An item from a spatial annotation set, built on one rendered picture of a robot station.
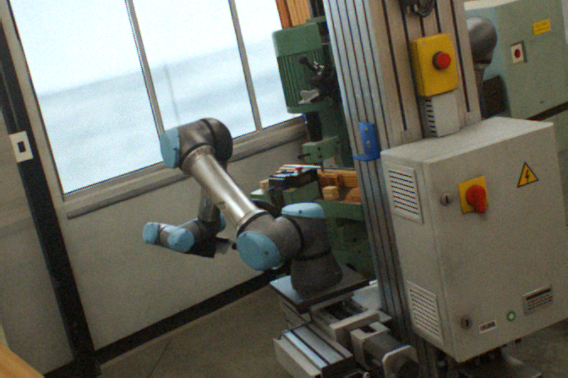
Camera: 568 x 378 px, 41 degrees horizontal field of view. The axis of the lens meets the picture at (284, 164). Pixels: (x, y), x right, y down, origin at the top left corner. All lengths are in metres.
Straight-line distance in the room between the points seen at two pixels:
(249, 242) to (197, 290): 2.24
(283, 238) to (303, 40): 0.93
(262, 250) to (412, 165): 0.54
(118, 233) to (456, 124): 2.46
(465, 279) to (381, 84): 0.48
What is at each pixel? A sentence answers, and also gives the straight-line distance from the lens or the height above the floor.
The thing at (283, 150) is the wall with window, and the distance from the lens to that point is 4.45.
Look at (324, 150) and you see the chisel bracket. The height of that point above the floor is 1.04.
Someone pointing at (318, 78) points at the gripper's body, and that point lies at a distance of 2.53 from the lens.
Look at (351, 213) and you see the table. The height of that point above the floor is 0.86.
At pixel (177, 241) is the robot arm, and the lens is 2.47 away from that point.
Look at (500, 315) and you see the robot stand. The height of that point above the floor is 0.83.
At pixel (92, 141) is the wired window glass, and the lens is 3.95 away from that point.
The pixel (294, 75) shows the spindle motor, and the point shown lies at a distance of 2.74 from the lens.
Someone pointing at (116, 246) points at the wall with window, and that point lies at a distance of 3.97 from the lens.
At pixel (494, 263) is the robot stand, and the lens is 1.76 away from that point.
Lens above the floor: 1.63
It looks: 12 degrees down
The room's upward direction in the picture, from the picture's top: 12 degrees counter-clockwise
